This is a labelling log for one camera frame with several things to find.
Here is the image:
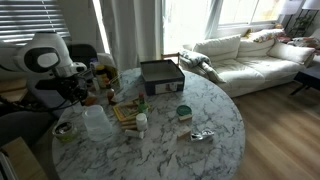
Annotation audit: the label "small white shaker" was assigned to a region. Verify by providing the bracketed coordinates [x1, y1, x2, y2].
[92, 77, 101, 93]

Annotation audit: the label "white napkin pack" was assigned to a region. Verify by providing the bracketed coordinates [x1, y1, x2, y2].
[96, 52, 118, 69]

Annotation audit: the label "brown wooden chair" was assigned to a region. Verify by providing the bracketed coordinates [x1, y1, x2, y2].
[160, 52, 181, 66]

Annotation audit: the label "white sofa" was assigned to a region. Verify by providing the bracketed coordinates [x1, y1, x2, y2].
[182, 33, 317, 99]

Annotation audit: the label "white bottle blue lid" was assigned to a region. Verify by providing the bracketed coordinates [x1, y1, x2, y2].
[89, 59, 101, 73]

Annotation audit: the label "green potted plant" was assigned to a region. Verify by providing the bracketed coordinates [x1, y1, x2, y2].
[287, 9, 315, 38]

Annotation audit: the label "white curtain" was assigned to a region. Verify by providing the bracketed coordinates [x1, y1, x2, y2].
[99, 0, 165, 72]

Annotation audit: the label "small wooden block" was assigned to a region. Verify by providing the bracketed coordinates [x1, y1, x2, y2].
[178, 113, 194, 122]
[176, 126, 193, 141]

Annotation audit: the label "patterned cushion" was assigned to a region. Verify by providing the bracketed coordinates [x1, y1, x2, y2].
[248, 28, 287, 44]

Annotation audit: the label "large clear plastic container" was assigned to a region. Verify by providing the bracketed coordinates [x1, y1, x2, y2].
[81, 104, 114, 142]

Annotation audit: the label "white window blinds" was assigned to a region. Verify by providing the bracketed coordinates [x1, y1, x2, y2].
[0, 0, 72, 45]

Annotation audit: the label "crumpled foil wrapper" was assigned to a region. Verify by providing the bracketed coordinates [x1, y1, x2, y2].
[190, 128, 216, 143]

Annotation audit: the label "grey upholstered chair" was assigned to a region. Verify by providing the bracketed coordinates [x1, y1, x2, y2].
[0, 78, 74, 148]

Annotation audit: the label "long wooden block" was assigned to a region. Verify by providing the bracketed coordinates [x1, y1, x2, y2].
[119, 119, 138, 127]
[120, 123, 139, 131]

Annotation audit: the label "brown snack packet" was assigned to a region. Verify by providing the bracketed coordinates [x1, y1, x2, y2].
[83, 94, 99, 107]

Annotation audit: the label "yellow green packet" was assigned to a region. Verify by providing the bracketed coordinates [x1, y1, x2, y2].
[105, 65, 120, 85]

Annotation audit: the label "floral cushion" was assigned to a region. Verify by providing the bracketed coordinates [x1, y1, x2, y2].
[287, 35, 317, 50]

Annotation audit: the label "black coffee table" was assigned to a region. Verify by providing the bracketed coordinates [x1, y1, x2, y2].
[289, 64, 320, 97]

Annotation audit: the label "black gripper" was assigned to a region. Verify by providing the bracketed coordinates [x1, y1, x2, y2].
[34, 74, 90, 105]

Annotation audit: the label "light wooden cabinet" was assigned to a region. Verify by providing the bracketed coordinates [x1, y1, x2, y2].
[0, 136, 48, 180]

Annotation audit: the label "grey folded blanket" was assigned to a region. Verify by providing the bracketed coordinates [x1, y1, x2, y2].
[178, 49, 227, 85]

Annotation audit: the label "green bottle red cap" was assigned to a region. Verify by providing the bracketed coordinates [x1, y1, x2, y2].
[136, 92, 150, 115]

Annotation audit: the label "black office chair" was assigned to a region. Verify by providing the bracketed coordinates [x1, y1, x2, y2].
[64, 43, 99, 76]

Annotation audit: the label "yellow toy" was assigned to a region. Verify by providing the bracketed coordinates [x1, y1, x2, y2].
[242, 28, 255, 40]

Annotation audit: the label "white tube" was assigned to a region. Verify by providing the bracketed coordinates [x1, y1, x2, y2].
[123, 128, 146, 140]

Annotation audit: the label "small green rimmed bowl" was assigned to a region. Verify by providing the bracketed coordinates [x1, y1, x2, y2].
[51, 120, 79, 145]

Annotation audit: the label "white flat device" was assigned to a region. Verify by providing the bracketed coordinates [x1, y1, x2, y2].
[0, 151, 18, 180]

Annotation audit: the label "wooden desk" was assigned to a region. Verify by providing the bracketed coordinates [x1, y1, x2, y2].
[0, 78, 28, 107]

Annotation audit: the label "dark blue shallow box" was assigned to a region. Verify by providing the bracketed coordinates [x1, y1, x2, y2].
[139, 59, 186, 97]

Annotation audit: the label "white pill bottle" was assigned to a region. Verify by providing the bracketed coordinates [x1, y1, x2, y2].
[135, 112, 149, 132]

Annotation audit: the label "wooden tray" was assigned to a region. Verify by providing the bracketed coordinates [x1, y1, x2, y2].
[112, 101, 141, 122]

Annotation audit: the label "dark jar yellow lid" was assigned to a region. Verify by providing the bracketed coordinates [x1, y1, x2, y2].
[95, 64, 111, 90]

